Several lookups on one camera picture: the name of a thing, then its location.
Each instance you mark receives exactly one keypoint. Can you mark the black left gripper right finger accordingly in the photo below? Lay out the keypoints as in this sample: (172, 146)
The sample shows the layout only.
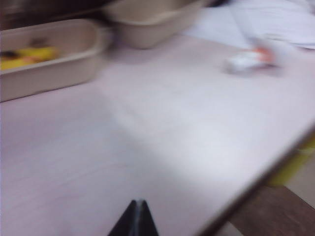
(147, 225)

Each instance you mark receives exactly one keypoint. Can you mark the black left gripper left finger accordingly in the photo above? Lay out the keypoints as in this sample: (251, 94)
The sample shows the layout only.
(124, 225)

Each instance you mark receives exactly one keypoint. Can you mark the beige paper box with stain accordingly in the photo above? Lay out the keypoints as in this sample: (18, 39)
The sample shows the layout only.
(49, 76)

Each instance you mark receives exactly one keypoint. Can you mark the loose white paper sheets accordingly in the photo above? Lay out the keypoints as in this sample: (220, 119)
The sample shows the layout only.
(270, 22)

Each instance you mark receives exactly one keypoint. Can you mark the white round-head orange-scarf doll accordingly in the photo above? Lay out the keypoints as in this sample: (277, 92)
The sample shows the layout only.
(248, 61)

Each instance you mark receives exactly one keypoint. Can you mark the yellow black-eared mouse doll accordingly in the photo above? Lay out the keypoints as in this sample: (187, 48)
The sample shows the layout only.
(41, 52)

